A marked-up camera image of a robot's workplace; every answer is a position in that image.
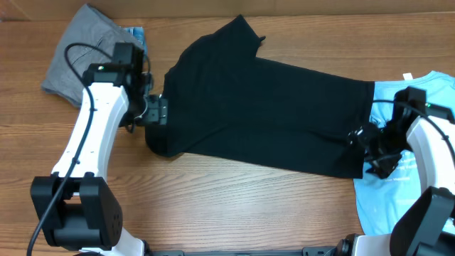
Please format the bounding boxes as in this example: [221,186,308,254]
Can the folded grey shorts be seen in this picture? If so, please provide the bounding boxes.
[41,4,146,108]

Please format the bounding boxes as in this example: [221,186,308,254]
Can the folded blue jeans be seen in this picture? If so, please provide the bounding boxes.
[124,27,148,55]

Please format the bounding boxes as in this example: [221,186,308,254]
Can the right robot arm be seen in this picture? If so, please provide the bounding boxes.
[326,87,454,256]

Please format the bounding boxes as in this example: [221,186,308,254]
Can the black t-shirt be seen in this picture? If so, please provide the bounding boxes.
[145,16,375,178]

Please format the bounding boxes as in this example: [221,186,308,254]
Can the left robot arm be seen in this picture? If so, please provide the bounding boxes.
[26,43,168,255]

